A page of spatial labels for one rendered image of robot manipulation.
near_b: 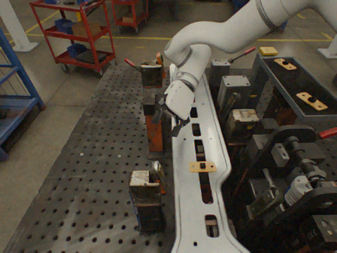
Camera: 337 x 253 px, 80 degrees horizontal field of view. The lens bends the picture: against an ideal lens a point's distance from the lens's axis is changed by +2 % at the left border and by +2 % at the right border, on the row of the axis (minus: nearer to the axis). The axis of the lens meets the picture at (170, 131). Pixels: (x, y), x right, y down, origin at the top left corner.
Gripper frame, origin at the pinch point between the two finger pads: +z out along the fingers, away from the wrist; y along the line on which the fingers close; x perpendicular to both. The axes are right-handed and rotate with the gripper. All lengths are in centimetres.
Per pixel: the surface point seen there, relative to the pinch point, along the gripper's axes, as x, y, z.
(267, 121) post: -21.1, 20.0, -14.5
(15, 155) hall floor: 190, -3, 49
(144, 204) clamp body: 0.8, 5.5, 24.1
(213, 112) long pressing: 1.4, 20.5, -17.5
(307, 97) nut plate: -29.3, 22.6, -24.9
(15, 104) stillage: 232, -23, 5
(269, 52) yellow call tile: -10, 27, -51
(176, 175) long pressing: -5.3, 7.6, 12.2
